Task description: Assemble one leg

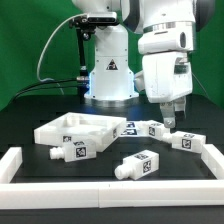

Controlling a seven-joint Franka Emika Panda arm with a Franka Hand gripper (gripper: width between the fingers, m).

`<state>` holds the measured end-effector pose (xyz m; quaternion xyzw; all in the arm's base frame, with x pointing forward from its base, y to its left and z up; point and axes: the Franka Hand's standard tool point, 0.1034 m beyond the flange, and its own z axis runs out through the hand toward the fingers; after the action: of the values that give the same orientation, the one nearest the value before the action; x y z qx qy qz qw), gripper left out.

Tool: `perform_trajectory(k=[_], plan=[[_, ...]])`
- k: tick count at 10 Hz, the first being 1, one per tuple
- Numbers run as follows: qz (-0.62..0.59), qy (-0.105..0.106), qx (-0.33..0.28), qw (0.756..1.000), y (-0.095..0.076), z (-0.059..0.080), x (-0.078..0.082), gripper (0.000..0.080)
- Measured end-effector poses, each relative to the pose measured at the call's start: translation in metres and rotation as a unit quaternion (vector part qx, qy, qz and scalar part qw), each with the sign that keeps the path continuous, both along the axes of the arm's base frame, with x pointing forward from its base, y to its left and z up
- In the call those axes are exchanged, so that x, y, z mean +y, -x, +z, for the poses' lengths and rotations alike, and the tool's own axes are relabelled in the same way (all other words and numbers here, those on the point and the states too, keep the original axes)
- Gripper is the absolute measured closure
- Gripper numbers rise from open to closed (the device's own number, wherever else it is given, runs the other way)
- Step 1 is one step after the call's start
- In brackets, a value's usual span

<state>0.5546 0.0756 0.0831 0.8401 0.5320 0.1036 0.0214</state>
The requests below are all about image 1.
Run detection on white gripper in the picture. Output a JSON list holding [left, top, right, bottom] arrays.
[[134, 51, 193, 128]]

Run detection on white square tabletop part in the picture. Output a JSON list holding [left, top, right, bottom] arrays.
[[34, 112, 126, 152]]

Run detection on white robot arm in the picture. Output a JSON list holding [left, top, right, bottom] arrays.
[[72, 0, 216, 128]]

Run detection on white tag sheet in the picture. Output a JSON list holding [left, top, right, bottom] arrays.
[[121, 121, 137, 137]]

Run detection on white U-shaped fence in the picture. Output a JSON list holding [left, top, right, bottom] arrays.
[[0, 147, 224, 210]]

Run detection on black camera on stand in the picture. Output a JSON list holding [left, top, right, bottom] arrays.
[[69, 12, 119, 98]]

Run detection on grey camera cable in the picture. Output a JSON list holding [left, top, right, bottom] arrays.
[[36, 13, 88, 83]]

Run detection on black cables on table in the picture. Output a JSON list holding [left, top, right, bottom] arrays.
[[12, 78, 88, 103]]

